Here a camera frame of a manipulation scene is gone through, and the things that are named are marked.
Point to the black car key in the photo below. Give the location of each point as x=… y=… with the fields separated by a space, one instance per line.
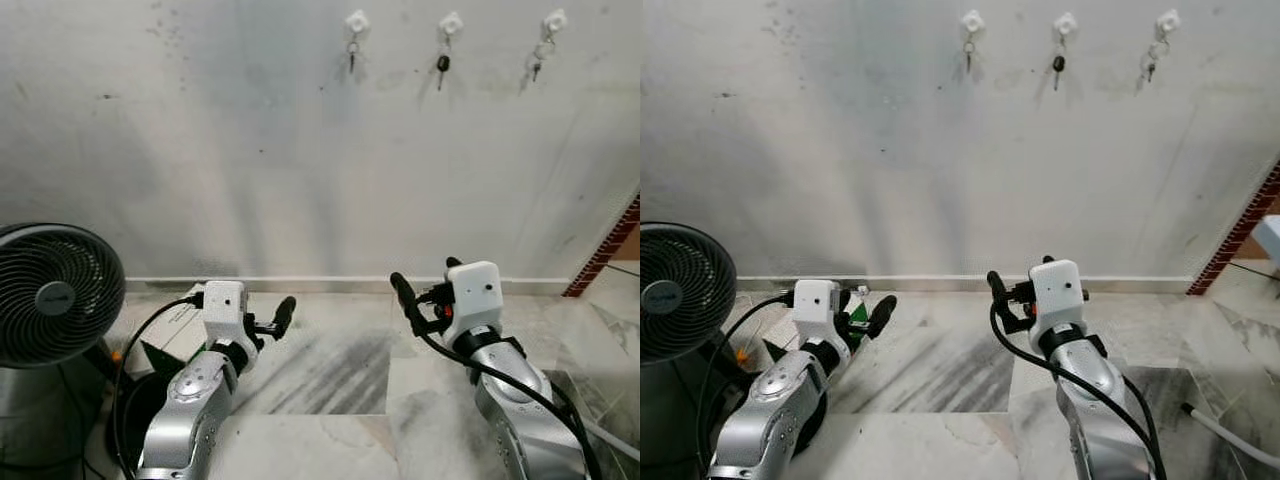
x=1057 y=65
x=442 y=65

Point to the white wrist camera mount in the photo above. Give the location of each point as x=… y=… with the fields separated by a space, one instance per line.
x=224 y=305
x=1058 y=295
x=815 y=305
x=475 y=295

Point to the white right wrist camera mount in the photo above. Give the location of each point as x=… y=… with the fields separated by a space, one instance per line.
x=475 y=295
x=1058 y=295

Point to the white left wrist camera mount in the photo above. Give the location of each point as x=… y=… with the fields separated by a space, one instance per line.
x=815 y=305
x=224 y=305

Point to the green box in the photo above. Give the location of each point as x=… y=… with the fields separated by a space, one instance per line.
x=858 y=312
x=160 y=357

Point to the white table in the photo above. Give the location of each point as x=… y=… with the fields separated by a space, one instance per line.
x=1270 y=240

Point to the white cardboard box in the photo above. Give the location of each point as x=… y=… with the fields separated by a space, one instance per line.
x=165 y=325

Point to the black round fan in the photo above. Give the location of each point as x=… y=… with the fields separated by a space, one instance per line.
x=680 y=295
x=55 y=298

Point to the white pipe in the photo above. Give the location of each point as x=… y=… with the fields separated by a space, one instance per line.
x=1230 y=438
x=610 y=440

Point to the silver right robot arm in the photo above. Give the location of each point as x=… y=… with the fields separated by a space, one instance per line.
x=520 y=410
x=1095 y=400

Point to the white baseboard strip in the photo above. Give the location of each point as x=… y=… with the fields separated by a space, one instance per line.
x=350 y=285
x=950 y=284

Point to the red brick wall trim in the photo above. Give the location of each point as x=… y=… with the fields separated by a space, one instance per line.
x=1235 y=230
x=605 y=245

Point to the dark grey stand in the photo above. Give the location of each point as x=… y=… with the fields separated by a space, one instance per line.
x=40 y=420
x=670 y=430

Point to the white wall hook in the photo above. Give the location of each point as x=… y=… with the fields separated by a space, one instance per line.
x=1065 y=24
x=972 y=22
x=357 y=22
x=1167 y=20
x=451 y=23
x=554 y=20

